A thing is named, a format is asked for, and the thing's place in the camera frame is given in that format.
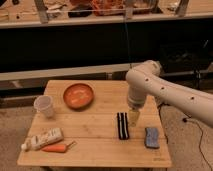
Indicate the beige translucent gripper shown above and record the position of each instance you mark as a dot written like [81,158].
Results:
[133,116]

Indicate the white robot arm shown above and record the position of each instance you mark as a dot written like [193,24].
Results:
[144,79]

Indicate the blue sponge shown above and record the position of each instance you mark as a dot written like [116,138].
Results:
[151,138]

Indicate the wooden table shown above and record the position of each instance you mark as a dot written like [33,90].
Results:
[94,131]

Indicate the orange bowl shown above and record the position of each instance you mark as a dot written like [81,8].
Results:
[78,96]

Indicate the toy carrot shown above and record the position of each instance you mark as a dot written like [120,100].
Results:
[58,148]

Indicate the white tube with cap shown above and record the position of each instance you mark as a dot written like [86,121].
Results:
[37,142]

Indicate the clear plastic cup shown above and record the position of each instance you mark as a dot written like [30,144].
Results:
[44,105]

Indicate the orange object on shelf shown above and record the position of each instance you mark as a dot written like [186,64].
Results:
[107,7]

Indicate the black object on shelf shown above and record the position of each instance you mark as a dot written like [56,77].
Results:
[80,11]

